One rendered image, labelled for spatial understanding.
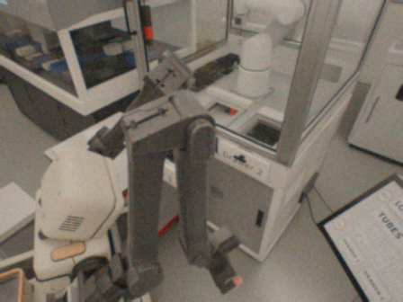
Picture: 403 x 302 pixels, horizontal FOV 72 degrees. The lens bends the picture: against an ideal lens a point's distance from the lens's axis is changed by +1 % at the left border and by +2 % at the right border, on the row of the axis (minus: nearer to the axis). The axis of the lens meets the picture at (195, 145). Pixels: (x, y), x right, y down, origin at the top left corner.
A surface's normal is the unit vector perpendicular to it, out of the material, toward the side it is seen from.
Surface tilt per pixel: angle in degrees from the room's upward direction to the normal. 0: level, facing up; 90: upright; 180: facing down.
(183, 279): 0
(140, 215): 89
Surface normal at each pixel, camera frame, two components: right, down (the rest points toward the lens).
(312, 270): -0.01, -0.77
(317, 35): -0.64, 0.50
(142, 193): 0.34, 0.59
